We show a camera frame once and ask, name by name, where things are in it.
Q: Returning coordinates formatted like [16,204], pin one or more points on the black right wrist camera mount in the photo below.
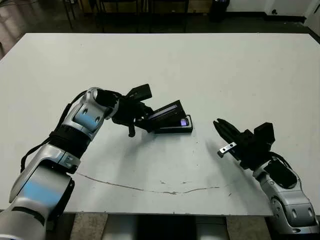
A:
[265,135]

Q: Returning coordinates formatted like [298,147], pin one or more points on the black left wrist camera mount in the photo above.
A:
[141,91]

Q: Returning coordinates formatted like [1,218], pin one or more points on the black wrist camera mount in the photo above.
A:
[265,135]
[141,91]

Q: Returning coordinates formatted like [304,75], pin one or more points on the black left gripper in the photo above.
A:
[127,112]

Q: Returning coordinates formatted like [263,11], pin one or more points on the black waste bin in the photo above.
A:
[219,11]

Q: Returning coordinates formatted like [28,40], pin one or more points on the black metal frame leg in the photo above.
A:
[69,15]

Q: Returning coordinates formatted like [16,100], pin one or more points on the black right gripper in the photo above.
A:
[247,152]

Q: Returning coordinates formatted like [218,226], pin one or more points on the black box base white insert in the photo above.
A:
[175,130]

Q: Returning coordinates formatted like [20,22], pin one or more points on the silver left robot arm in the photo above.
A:
[82,117]

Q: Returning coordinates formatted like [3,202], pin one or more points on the grey black robot torso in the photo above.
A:
[165,230]

